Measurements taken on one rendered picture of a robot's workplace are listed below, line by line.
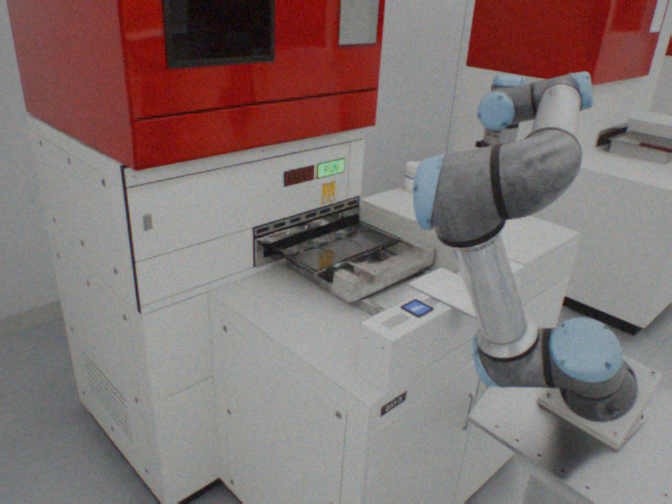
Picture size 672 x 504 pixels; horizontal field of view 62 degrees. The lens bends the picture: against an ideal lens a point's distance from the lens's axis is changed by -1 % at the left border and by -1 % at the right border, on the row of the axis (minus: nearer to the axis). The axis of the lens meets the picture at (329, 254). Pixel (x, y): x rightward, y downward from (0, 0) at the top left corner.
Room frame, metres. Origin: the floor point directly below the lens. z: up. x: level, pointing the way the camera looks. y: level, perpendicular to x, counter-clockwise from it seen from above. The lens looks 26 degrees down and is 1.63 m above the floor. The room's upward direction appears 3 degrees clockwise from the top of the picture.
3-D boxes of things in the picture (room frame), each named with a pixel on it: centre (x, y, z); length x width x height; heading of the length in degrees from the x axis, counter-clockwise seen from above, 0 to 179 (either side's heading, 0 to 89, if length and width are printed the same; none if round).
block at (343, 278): (1.35, -0.05, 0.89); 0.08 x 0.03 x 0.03; 45
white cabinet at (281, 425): (1.49, -0.22, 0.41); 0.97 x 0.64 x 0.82; 135
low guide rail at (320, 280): (1.38, -0.05, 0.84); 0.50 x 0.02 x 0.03; 45
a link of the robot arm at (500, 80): (1.30, -0.38, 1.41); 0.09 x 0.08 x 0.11; 156
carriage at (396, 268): (1.46, -0.17, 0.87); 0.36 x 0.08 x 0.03; 135
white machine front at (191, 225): (1.53, 0.20, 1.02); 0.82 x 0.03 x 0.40; 135
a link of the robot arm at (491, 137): (1.30, -0.38, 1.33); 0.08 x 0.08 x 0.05
